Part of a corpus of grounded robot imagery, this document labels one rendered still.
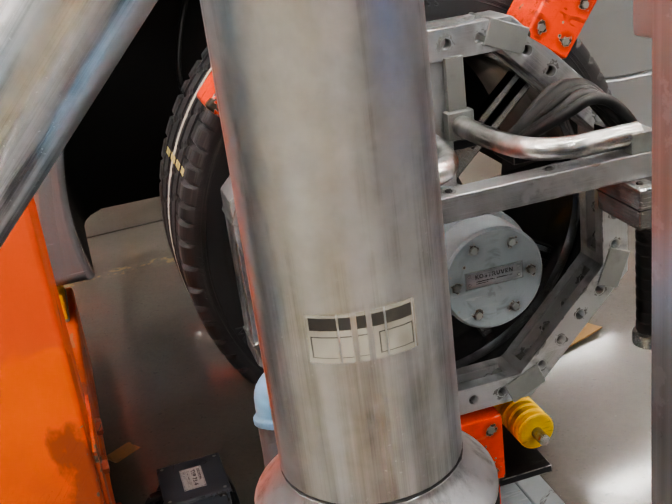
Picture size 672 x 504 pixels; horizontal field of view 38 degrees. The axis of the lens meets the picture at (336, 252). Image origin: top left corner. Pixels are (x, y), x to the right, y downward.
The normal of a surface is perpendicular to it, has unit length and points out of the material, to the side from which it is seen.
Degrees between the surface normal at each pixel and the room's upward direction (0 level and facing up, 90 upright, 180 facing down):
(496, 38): 90
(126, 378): 0
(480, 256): 90
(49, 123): 119
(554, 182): 90
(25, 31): 83
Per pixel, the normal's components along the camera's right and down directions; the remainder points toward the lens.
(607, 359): -0.12, -0.92
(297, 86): -0.18, 0.40
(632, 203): -0.95, 0.22
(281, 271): -0.59, 0.37
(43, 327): 0.29, 0.33
